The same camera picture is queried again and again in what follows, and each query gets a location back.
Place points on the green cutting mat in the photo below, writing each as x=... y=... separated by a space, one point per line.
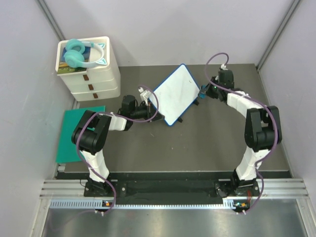
x=66 y=151

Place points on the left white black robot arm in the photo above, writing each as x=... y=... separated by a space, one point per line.
x=90 y=136

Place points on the teal cat-ear headphones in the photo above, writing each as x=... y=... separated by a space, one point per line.
x=74 y=54

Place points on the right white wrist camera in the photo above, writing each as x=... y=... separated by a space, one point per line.
x=223 y=67

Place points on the blue framed whiteboard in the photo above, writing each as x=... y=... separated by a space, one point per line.
x=175 y=94

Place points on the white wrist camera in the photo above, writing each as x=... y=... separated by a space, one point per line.
x=223 y=67
x=144 y=94

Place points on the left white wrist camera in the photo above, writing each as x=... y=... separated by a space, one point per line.
x=144 y=94

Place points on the blue felt eraser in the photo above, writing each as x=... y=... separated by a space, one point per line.
x=201 y=95

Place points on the colourful picture book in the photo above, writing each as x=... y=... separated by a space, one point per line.
x=64 y=68

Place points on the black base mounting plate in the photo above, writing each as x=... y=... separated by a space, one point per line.
x=170 y=187

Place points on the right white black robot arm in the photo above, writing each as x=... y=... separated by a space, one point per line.
x=262 y=131

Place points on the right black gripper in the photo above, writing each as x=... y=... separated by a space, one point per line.
x=207 y=89

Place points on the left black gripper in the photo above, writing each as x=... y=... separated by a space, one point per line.
x=149 y=109

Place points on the aluminium rail frame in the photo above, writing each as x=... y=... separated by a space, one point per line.
x=273 y=189

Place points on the slotted grey cable duct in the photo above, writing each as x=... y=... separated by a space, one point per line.
x=103 y=205

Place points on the white three-drawer storage unit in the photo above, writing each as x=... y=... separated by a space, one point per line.
x=102 y=82

